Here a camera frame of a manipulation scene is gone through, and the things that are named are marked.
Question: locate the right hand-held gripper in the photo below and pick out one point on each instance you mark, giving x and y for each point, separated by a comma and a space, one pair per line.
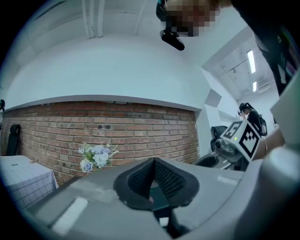
241, 145

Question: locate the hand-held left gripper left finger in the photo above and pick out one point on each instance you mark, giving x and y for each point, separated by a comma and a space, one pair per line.
131, 187

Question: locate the person's right forearm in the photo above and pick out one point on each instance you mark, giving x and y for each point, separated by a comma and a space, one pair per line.
274, 143

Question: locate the long ceiling light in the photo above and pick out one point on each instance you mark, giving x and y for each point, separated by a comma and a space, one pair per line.
251, 61

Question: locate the short ceiling light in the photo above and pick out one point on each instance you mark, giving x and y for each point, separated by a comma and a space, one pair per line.
254, 86

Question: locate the black head-worn camera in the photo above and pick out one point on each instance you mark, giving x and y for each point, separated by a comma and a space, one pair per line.
172, 39

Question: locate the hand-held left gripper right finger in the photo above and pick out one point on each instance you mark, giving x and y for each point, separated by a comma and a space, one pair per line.
178, 185

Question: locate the person's dark shirt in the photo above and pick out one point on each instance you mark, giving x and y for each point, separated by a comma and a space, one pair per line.
269, 30

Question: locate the table with checked tablecloth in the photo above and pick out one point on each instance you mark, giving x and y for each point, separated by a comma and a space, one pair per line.
25, 178

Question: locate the pale blue flower bouquet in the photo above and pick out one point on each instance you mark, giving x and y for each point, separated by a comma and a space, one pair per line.
98, 155

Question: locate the white ceiling pipes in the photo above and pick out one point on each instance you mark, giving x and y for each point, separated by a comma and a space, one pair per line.
93, 18

